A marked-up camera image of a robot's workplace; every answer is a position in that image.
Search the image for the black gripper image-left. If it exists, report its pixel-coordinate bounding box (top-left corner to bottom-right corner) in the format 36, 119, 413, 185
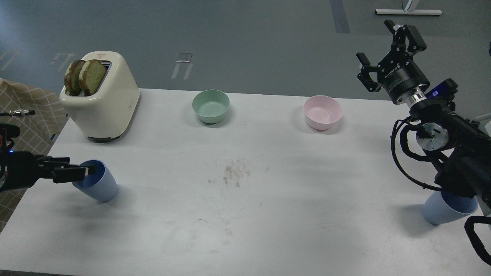
11, 151, 96, 188

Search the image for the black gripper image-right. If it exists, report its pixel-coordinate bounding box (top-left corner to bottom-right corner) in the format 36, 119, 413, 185
356, 20, 430, 104

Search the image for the blue cup image-left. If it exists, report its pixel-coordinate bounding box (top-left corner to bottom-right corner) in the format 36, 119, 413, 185
72, 159, 119, 202

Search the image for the blue cup image-right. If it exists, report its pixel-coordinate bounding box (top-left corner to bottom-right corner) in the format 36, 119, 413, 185
422, 191, 479, 225

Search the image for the white desk foot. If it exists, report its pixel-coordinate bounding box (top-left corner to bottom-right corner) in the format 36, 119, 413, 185
374, 0, 443, 16

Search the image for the cream toaster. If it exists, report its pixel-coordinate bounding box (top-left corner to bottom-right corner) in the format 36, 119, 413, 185
59, 51, 140, 143

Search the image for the pink bowl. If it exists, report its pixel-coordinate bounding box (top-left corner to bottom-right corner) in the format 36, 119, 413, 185
303, 95, 343, 131

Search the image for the toast slice left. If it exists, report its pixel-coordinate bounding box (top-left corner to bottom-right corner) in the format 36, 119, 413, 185
64, 60, 85, 96

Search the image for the toast slice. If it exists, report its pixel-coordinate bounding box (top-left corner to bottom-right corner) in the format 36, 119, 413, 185
78, 59, 107, 97
64, 60, 85, 96

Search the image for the toast slice right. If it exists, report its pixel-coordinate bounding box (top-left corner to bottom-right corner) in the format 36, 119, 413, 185
78, 59, 107, 97

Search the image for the white chair base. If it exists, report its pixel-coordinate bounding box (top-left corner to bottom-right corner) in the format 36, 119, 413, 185
473, 112, 491, 128

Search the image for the green bowl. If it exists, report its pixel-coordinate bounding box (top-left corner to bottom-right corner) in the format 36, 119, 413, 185
192, 90, 230, 124

